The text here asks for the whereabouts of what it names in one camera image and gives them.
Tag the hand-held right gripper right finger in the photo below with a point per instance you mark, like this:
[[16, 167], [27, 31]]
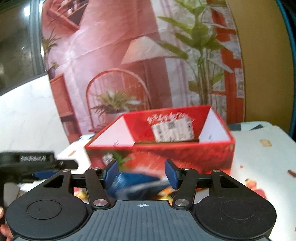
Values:
[[171, 173]]

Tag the person's left hand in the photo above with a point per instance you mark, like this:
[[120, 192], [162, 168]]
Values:
[[4, 231]]

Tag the blue shiny packet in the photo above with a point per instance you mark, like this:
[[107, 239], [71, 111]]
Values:
[[138, 183]]

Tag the teal curtain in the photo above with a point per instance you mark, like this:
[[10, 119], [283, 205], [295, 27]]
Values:
[[285, 25]]

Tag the white printed tablecloth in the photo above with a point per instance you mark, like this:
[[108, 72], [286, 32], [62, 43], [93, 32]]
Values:
[[254, 157]]

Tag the dark window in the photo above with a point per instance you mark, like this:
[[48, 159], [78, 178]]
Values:
[[16, 41]]

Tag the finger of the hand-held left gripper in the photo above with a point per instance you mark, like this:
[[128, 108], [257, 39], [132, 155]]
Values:
[[67, 164], [47, 174]]

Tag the printed room scene wall backdrop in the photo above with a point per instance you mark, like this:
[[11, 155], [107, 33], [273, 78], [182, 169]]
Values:
[[104, 58]]

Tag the red strawberry print cardboard box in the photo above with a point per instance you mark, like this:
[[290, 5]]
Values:
[[161, 153]]

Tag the wooden panel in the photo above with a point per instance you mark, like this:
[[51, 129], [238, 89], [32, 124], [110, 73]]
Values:
[[261, 69]]

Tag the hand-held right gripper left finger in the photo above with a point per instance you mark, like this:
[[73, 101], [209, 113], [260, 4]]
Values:
[[112, 172]]

